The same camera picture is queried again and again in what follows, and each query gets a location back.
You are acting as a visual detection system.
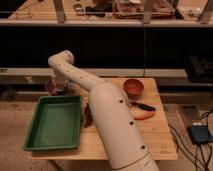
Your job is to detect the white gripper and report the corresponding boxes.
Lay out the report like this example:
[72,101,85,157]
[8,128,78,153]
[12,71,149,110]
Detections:
[51,69,68,92]

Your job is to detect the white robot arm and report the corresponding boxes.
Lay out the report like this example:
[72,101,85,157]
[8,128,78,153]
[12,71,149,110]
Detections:
[48,50,160,171]

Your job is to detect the purple bowl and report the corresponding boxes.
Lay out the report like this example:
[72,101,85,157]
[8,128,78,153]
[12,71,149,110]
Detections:
[45,80,68,96]

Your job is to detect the orange bowl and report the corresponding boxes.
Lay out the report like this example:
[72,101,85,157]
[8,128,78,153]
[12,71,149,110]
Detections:
[123,79,144,98]

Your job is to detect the green plastic tray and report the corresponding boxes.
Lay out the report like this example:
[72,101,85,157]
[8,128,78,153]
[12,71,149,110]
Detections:
[23,95,82,152]

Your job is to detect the dark grape bunch toy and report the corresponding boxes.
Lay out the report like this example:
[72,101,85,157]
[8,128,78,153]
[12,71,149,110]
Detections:
[84,104,93,128]

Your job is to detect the orange carrot toy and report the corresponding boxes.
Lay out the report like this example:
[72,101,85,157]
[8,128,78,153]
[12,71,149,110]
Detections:
[134,111,155,120]

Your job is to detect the cluttered tray on shelf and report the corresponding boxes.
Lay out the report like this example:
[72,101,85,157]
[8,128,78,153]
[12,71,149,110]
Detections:
[112,0,175,19]

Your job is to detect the black box on right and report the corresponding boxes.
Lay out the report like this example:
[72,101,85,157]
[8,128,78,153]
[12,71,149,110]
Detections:
[185,55,213,83]

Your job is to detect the blue foot pedal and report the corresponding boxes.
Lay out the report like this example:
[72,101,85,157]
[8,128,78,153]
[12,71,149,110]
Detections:
[187,125,213,144]

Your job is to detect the black handled knife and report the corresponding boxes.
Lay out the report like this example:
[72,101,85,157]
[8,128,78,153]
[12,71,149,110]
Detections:
[130,101,156,111]

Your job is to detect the black cables on floor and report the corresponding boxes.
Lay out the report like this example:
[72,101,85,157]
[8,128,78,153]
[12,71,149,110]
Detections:
[168,106,213,171]

